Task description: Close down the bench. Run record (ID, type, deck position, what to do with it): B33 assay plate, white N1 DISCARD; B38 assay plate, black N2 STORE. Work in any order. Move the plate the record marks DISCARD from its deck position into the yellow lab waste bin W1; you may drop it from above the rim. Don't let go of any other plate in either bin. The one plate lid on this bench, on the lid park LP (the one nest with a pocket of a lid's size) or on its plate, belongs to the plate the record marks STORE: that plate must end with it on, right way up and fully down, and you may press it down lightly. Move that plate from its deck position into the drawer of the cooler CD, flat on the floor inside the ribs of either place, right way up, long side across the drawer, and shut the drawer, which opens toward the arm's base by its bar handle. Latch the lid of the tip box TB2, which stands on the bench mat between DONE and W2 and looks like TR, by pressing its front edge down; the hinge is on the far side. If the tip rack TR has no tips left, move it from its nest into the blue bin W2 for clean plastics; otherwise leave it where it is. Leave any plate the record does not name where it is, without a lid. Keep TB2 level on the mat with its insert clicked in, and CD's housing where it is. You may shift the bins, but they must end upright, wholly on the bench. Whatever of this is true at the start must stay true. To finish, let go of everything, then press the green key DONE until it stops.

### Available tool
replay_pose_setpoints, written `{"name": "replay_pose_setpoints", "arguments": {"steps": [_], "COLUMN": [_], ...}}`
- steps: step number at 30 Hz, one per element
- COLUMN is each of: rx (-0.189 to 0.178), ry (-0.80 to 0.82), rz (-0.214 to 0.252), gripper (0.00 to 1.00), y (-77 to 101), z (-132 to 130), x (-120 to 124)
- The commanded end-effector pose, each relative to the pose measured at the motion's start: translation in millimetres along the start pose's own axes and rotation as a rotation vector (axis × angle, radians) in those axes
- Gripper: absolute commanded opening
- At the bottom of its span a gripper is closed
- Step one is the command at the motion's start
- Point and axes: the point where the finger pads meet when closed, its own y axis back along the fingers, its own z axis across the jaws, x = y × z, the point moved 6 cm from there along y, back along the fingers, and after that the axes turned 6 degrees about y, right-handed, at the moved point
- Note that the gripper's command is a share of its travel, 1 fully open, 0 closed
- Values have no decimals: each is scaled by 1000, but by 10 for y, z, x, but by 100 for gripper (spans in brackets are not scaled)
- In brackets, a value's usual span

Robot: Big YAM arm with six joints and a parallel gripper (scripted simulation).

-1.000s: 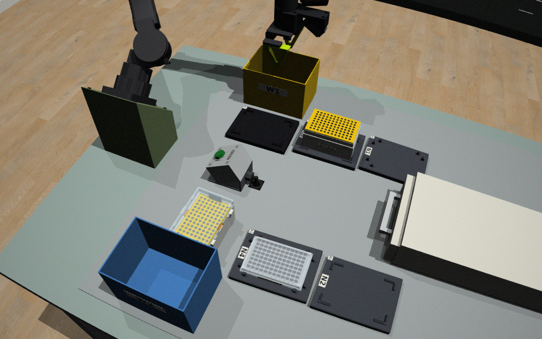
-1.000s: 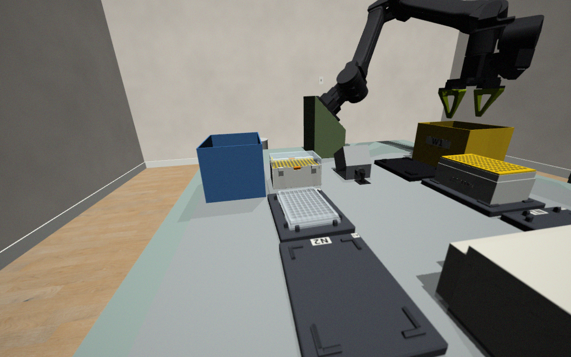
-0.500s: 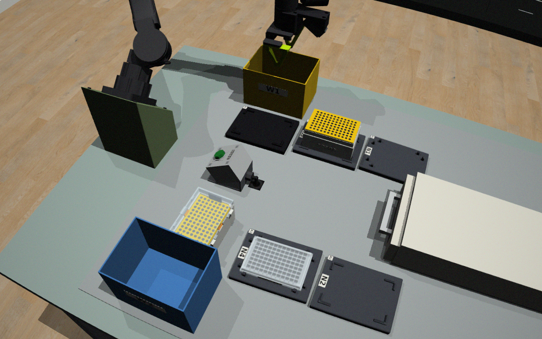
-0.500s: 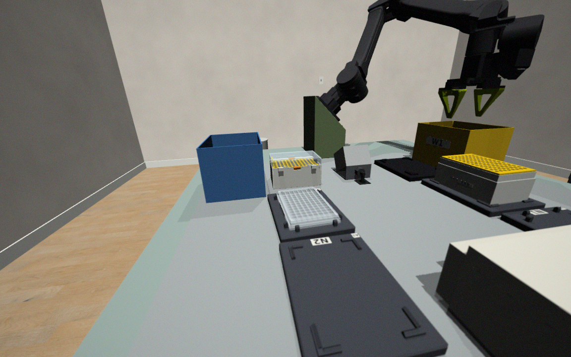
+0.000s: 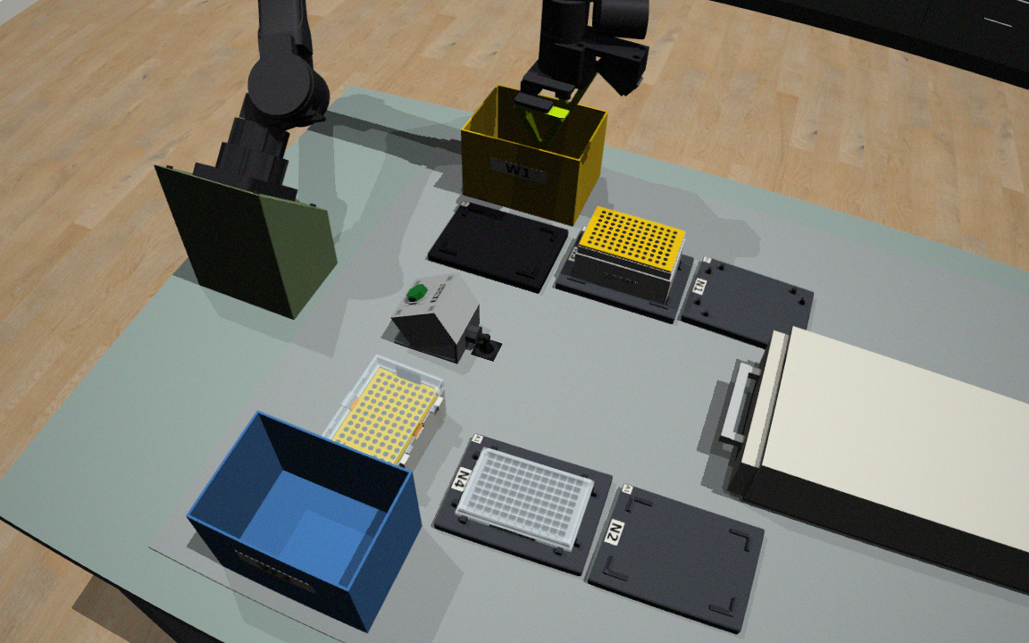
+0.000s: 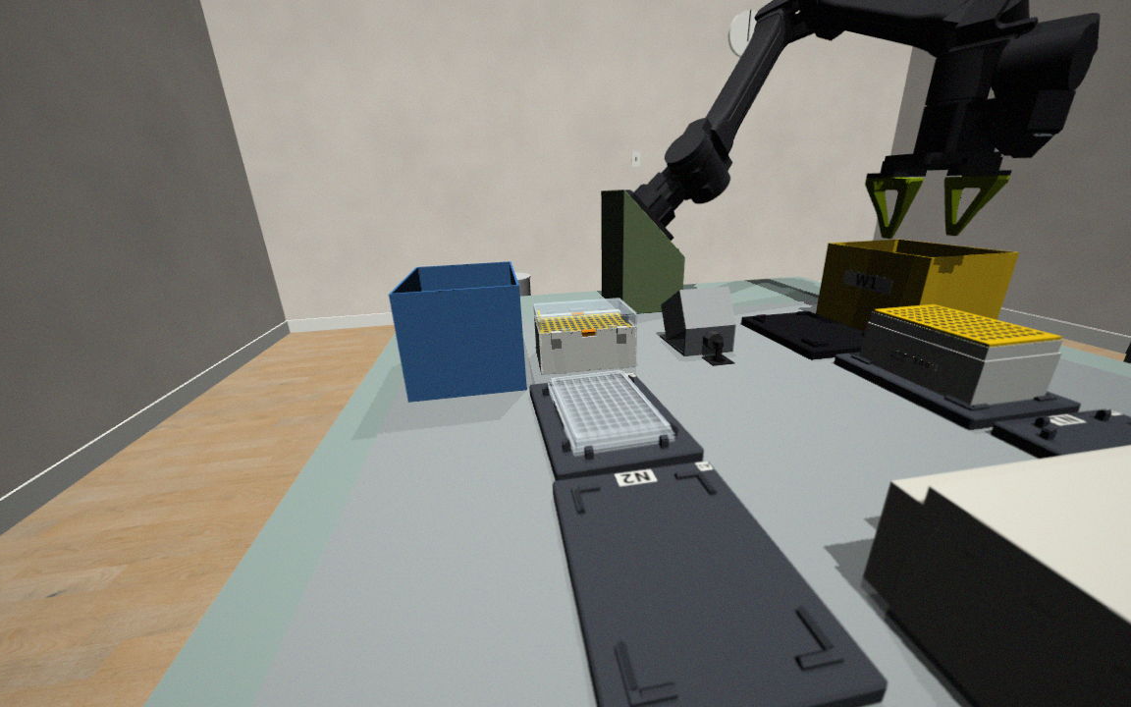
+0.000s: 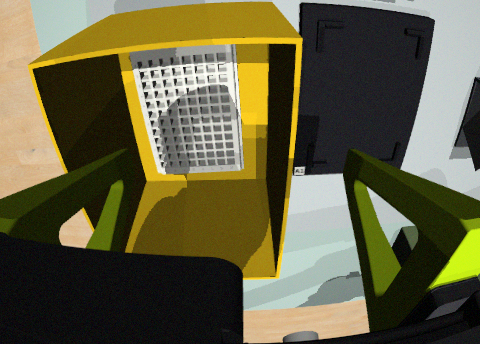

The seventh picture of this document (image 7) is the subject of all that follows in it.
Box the white assay plate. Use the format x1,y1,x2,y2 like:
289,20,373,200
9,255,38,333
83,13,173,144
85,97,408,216
129,44,244,175

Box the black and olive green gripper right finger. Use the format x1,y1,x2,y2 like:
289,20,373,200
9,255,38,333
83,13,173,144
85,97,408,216
343,149,480,332

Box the pale grey bench mat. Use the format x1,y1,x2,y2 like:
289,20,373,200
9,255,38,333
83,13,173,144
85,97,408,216
88,0,480,232

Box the yellow open-top bin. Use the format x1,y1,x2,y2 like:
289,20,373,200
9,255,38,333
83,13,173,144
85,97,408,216
28,2,302,280

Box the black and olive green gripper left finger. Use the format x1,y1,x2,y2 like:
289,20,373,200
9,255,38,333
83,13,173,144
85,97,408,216
0,148,135,252

